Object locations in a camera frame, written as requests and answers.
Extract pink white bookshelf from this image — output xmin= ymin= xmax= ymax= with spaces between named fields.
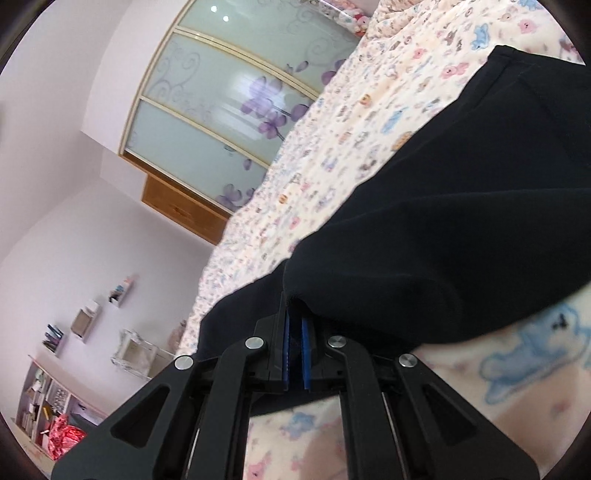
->
xmin=12 ymin=356 xmax=107 ymax=471

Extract red patterned cloth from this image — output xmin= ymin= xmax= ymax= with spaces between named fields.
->
xmin=47 ymin=414 xmax=86 ymax=461

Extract hanging plush toy organizer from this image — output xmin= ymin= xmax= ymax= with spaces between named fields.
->
xmin=318 ymin=0 xmax=370 ymax=37

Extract white wall shelf box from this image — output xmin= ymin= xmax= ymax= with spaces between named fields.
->
xmin=107 ymin=276 xmax=134 ymax=308
xmin=70 ymin=300 xmax=101 ymax=342
xmin=42 ymin=324 xmax=65 ymax=356

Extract brown wooden wardrobe side panel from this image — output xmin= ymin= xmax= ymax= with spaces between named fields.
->
xmin=141 ymin=175 xmax=230 ymax=245

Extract floral cartoon bed sheet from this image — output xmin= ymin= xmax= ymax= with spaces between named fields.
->
xmin=178 ymin=1 xmax=590 ymax=476

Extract white metal rack trolley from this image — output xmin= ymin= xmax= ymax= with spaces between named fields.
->
xmin=110 ymin=329 xmax=174 ymax=381

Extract black pants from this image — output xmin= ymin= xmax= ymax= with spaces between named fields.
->
xmin=195 ymin=44 xmax=591 ymax=417

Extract glass sliding wardrobe floral doors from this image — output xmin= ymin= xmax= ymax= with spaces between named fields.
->
xmin=120 ymin=0 xmax=362 ymax=214

